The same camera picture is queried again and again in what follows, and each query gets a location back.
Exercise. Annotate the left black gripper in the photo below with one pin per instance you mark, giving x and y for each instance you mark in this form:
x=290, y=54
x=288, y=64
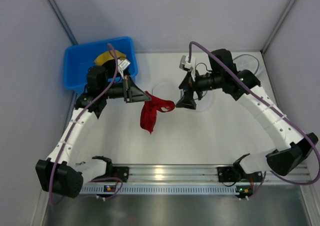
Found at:
x=126, y=90

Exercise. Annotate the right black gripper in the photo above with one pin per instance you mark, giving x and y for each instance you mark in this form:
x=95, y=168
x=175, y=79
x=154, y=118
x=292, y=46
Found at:
x=189, y=85

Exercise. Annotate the red lace bra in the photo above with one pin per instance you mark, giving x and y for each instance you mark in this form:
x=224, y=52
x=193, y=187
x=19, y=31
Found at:
x=148, y=115

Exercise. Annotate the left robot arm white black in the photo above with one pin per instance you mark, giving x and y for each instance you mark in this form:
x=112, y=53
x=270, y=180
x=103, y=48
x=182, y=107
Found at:
x=59, y=173

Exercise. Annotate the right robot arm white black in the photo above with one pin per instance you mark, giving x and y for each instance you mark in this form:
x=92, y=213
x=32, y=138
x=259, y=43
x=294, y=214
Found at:
x=290, y=147

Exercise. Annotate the black garment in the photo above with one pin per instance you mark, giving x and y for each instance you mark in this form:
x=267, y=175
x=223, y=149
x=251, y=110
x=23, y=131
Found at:
x=110, y=67

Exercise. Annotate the yellow garment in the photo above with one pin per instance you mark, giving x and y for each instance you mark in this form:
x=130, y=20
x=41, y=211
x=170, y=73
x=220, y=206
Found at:
x=106, y=56

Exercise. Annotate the blue plastic bin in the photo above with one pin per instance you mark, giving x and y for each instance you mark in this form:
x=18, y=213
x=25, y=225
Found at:
x=79, y=58

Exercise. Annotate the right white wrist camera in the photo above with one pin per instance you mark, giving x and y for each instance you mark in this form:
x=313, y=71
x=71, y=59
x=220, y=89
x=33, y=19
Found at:
x=186, y=64

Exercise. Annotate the aluminium frame rail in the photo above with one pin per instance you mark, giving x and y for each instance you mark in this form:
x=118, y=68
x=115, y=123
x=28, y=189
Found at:
x=172, y=173

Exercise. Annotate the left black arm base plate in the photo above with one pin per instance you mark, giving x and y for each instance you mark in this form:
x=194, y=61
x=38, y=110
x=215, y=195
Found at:
x=121, y=172

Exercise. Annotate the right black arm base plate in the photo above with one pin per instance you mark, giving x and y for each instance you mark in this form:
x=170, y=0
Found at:
x=235, y=174

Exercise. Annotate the slotted grey cable duct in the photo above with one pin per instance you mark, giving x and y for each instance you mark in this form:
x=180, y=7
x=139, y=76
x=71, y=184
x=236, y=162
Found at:
x=163, y=189

